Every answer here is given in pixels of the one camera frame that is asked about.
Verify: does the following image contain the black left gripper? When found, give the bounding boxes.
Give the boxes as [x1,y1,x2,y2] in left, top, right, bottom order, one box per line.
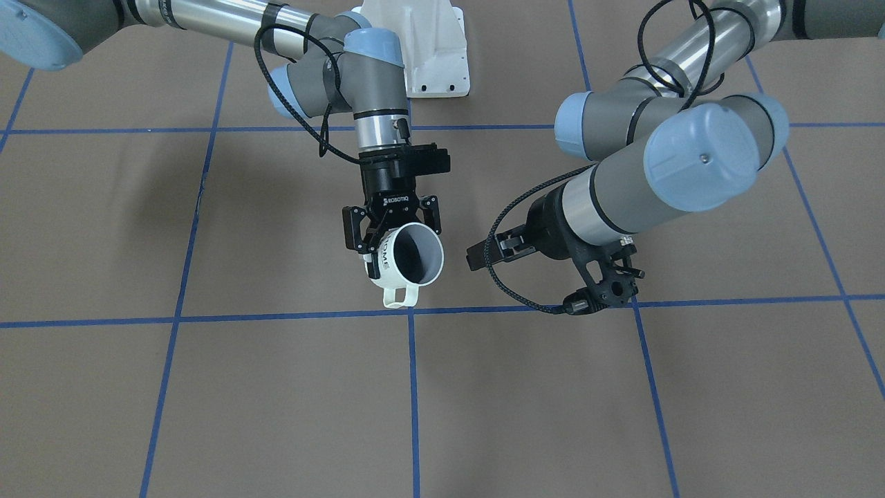
[525,187,646,316]

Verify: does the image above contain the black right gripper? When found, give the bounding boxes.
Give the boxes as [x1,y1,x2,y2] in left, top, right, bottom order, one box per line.
[342,144,451,255]

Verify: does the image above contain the white plastic mug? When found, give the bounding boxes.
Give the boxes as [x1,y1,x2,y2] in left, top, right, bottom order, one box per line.
[363,223,445,309]

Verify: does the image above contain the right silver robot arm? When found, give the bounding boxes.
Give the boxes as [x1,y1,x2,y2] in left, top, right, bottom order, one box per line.
[2,1,451,261]

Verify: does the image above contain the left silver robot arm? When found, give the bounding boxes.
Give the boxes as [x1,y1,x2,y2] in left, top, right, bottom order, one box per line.
[489,1,883,315]

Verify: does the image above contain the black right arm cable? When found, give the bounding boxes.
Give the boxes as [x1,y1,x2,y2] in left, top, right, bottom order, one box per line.
[253,21,367,167]

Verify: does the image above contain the white camera mast pedestal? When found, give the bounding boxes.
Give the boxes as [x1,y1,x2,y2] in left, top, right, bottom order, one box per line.
[356,1,471,99]

